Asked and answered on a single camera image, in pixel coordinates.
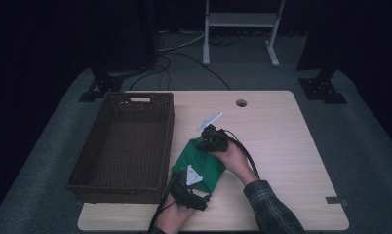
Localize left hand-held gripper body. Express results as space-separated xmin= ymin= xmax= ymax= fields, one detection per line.
xmin=170 ymin=164 xmax=204 ymax=209

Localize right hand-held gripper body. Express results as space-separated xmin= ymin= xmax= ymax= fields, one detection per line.
xmin=197 ymin=111 xmax=231 ymax=153

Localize green printed t-shirt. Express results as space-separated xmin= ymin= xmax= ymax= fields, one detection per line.
xmin=171 ymin=136 xmax=227 ymax=194

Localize brown wicker basket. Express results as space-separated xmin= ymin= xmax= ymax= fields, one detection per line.
xmin=65 ymin=91 xmax=176 ymax=205

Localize person's left hand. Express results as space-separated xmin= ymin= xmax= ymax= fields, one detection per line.
xmin=154 ymin=198 xmax=196 ymax=234

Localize person's right hand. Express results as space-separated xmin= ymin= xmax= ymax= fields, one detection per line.
xmin=213 ymin=140 xmax=260 ymax=186

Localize black metal stand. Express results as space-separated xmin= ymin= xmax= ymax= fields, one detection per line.
xmin=78 ymin=0 xmax=159 ymax=103
xmin=295 ymin=0 xmax=348 ymax=105

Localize white metal stand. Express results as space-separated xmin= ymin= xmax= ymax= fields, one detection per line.
xmin=202 ymin=0 xmax=287 ymax=68

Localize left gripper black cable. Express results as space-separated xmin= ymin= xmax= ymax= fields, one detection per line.
xmin=147 ymin=172 xmax=182 ymax=234

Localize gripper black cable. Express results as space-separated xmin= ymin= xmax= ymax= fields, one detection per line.
xmin=224 ymin=130 xmax=261 ymax=179
xmin=147 ymin=172 xmax=182 ymax=234

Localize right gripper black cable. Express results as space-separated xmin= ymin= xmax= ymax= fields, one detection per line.
xmin=224 ymin=130 xmax=261 ymax=179

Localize black floor cable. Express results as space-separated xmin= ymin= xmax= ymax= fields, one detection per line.
xmin=129 ymin=52 xmax=232 ymax=92

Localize black cable bundle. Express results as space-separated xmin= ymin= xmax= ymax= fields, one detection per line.
xmin=209 ymin=33 xmax=241 ymax=47

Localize white floor cable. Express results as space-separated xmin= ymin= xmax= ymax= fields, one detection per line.
xmin=158 ymin=32 xmax=207 ymax=53

